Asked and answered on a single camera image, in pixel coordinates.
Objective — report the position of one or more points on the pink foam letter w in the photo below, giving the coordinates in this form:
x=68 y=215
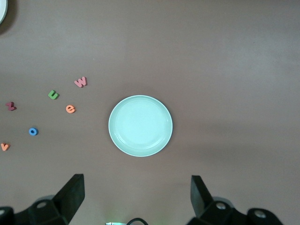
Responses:
x=80 y=82

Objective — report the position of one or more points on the beige plate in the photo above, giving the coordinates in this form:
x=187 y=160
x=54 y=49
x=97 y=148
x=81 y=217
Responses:
x=2 y=9

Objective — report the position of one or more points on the brown table cover sheet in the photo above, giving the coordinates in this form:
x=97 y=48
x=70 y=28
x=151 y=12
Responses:
x=211 y=58

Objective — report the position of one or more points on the green plate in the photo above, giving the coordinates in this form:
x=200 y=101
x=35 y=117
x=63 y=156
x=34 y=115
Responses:
x=140 y=125

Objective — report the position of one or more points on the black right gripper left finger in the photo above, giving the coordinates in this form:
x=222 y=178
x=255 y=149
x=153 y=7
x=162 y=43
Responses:
x=65 y=206

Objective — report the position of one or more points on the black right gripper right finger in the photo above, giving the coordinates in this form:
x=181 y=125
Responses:
x=211 y=213

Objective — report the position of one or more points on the green foam letter u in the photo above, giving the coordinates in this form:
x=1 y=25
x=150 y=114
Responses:
x=52 y=96

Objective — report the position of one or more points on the orange foam letter v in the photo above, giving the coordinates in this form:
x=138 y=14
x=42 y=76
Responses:
x=4 y=147

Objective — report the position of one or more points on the blue foam letter o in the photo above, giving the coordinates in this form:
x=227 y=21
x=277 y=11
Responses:
x=30 y=131

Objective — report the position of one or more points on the orange foam letter e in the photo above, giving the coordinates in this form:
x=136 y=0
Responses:
x=69 y=110

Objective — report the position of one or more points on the dark red foam letter z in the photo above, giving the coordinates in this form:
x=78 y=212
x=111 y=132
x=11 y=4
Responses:
x=10 y=106

